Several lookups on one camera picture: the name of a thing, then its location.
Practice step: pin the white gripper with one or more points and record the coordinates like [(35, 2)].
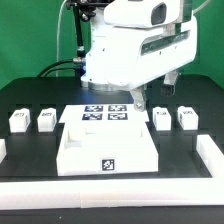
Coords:
[(147, 39)]

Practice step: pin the white square table top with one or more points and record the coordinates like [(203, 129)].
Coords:
[(92, 148)]

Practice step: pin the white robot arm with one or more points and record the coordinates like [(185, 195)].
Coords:
[(95, 77)]

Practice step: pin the white marker sheet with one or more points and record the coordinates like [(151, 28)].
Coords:
[(103, 112)]

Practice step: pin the white u-shaped obstacle fence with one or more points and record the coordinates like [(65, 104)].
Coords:
[(123, 192)]

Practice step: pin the black camera pole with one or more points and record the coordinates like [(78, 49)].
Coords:
[(79, 30)]

